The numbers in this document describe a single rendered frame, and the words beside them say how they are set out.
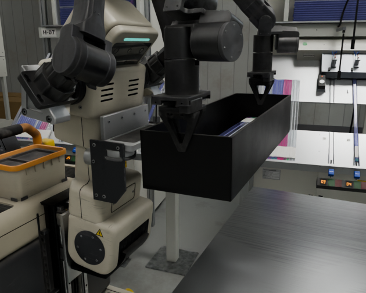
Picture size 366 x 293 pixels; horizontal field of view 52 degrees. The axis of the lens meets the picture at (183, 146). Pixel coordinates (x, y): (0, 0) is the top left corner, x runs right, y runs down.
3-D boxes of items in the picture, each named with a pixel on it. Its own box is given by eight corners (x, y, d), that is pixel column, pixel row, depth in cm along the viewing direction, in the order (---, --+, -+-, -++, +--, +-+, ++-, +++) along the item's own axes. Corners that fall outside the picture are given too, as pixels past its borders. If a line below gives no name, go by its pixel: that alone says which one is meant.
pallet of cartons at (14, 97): (65, 122, 626) (63, 94, 613) (31, 134, 542) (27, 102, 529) (0, 118, 659) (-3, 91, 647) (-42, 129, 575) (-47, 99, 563)
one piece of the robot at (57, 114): (20, 115, 85) (20, 65, 81) (37, 111, 89) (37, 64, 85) (54, 125, 81) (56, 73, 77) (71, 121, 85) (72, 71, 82)
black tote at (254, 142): (234, 128, 120) (234, 92, 117) (289, 131, 113) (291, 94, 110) (142, 188, 70) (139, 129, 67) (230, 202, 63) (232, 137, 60)
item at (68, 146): (110, 154, 210) (106, 147, 204) (11, 145, 227) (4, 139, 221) (111, 152, 210) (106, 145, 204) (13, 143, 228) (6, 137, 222)
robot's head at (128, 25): (50, 36, 93) (79, -14, 86) (101, 38, 112) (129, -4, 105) (87, 78, 92) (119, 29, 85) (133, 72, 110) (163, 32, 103)
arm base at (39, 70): (56, 71, 89) (15, 75, 78) (76, 50, 85) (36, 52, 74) (75, 102, 88) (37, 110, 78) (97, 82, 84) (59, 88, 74)
